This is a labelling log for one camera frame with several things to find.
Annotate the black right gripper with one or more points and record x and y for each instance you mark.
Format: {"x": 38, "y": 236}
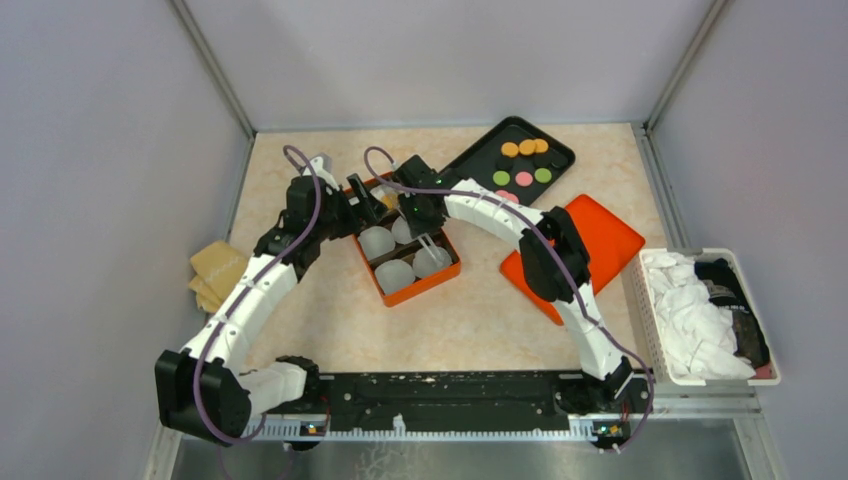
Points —
{"x": 419, "y": 228}

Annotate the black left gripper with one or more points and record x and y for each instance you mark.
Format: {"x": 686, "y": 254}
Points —
{"x": 369, "y": 208}

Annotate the yellow sandwich cookie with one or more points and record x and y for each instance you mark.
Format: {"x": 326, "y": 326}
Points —
{"x": 527, "y": 147}
{"x": 391, "y": 201}
{"x": 537, "y": 146}
{"x": 510, "y": 149}

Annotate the green sandwich cookie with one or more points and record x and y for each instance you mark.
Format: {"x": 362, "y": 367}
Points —
{"x": 501, "y": 178}
{"x": 543, "y": 175}

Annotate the black sandwich cookie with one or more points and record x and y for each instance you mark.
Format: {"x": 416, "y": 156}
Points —
{"x": 542, "y": 160}
{"x": 560, "y": 161}
{"x": 505, "y": 163}

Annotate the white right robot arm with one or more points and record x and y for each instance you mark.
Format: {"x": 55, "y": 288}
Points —
{"x": 555, "y": 260}

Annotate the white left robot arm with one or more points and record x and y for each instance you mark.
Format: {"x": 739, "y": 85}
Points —
{"x": 203, "y": 389}

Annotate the white paper cupcake liner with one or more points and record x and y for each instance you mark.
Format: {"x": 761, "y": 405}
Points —
{"x": 429, "y": 261}
{"x": 401, "y": 232}
{"x": 394, "y": 275}
{"x": 380, "y": 191}
{"x": 376, "y": 241}

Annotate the orange cookie tin box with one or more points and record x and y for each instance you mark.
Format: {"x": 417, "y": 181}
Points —
{"x": 406, "y": 253}

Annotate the black baking tray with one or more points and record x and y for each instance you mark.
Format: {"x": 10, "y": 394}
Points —
{"x": 478, "y": 162}

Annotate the orange tin lid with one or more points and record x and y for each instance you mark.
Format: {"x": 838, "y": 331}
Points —
{"x": 611, "y": 244}

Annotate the white plastic basket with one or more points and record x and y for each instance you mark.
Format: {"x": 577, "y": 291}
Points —
{"x": 765, "y": 376}

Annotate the white cloth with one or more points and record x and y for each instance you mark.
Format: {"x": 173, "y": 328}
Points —
{"x": 696, "y": 338}

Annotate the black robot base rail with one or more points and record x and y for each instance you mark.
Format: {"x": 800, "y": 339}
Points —
{"x": 463, "y": 401}

